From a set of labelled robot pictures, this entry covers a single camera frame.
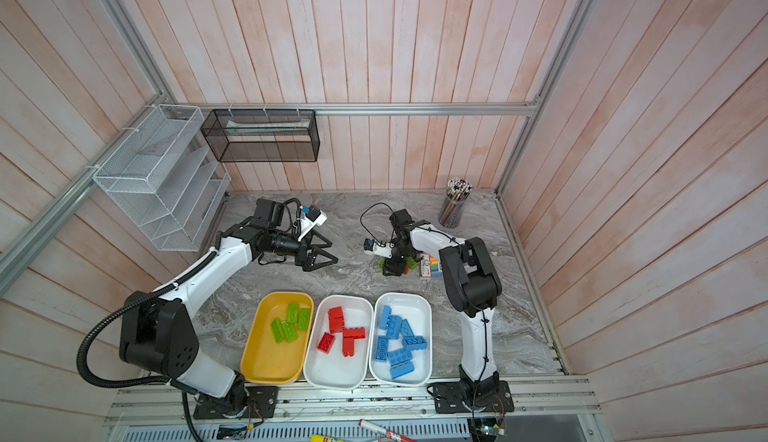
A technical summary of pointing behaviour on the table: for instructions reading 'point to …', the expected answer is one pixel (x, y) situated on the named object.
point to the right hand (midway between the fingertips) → (390, 260)
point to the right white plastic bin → (416, 310)
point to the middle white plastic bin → (338, 342)
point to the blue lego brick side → (412, 343)
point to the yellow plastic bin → (263, 360)
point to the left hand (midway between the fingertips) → (331, 256)
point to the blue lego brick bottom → (382, 348)
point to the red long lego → (354, 333)
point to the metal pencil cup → (458, 190)
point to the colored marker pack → (429, 266)
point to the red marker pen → (389, 434)
